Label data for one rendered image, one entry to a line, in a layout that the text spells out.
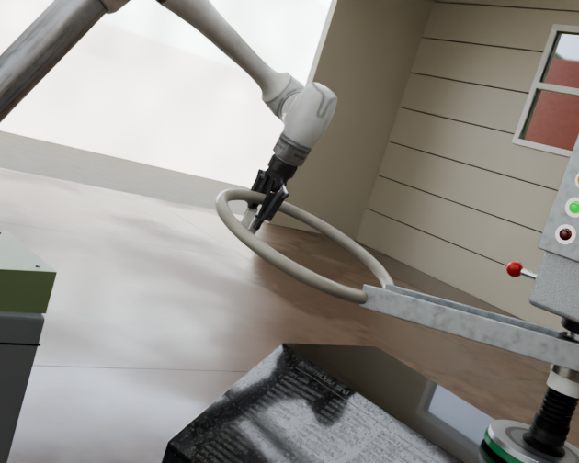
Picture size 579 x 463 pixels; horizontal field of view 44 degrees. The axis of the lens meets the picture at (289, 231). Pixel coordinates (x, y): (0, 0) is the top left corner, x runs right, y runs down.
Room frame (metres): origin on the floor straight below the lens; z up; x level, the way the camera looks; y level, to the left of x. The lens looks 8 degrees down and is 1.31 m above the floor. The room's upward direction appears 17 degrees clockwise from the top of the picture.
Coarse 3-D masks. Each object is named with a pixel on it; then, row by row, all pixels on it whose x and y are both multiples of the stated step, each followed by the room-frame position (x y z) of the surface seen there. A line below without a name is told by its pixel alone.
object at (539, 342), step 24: (384, 312) 1.52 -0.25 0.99; (408, 312) 1.49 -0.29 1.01; (432, 312) 1.47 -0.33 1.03; (456, 312) 1.44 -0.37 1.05; (480, 312) 1.52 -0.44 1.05; (480, 336) 1.41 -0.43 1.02; (504, 336) 1.38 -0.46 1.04; (528, 336) 1.36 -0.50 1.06; (552, 336) 1.34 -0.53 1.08; (552, 360) 1.33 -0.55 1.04; (576, 360) 1.31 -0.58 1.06
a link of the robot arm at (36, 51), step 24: (72, 0) 1.66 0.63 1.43; (96, 0) 1.69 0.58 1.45; (120, 0) 1.71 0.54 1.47; (48, 24) 1.64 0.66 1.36; (72, 24) 1.66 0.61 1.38; (24, 48) 1.62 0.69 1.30; (48, 48) 1.64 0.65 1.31; (72, 48) 1.70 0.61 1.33; (0, 72) 1.60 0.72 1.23; (24, 72) 1.62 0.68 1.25; (48, 72) 1.67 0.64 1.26; (0, 96) 1.60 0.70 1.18; (24, 96) 1.65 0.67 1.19; (0, 120) 1.62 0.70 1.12
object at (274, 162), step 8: (272, 160) 1.87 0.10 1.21; (280, 160) 1.85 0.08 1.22; (272, 168) 1.86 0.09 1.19; (280, 168) 1.85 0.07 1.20; (288, 168) 1.85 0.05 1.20; (296, 168) 1.88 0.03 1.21; (272, 176) 1.89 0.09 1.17; (280, 176) 1.86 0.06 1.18; (288, 176) 1.86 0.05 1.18; (280, 184) 1.86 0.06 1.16
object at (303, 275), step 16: (224, 192) 1.72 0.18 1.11; (240, 192) 1.80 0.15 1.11; (256, 192) 1.87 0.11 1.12; (224, 208) 1.61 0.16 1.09; (288, 208) 1.92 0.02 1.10; (224, 224) 1.58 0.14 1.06; (240, 224) 1.55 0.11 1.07; (320, 224) 1.94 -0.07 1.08; (240, 240) 1.53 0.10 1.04; (256, 240) 1.51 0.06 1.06; (336, 240) 1.93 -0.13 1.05; (352, 240) 1.92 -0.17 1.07; (272, 256) 1.49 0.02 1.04; (368, 256) 1.86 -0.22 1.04; (288, 272) 1.49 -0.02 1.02; (304, 272) 1.48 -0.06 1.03; (384, 272) 1.79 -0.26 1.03; (320, 288) 1.49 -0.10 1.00; (336, 288) 1.50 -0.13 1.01; (352, 288) 1.53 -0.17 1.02; (384, 288) 1.68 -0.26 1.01
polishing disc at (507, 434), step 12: (504, 420) 1.45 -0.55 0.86; (492, 432) 1.36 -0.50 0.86; (504, 432) 1.37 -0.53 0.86; (516, 432) 1.40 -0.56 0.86; (528, 432) 1.42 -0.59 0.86; (504, 444) 1.31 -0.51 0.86; (516, 444) 1.33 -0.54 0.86; (564, 444) 1.42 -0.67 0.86; (516, 456) 1.29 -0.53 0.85; (528, 456) 1.28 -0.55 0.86; (540, 456) 1.30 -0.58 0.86; (564, 456) 1.34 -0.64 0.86; (576, 456) 1.37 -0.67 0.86
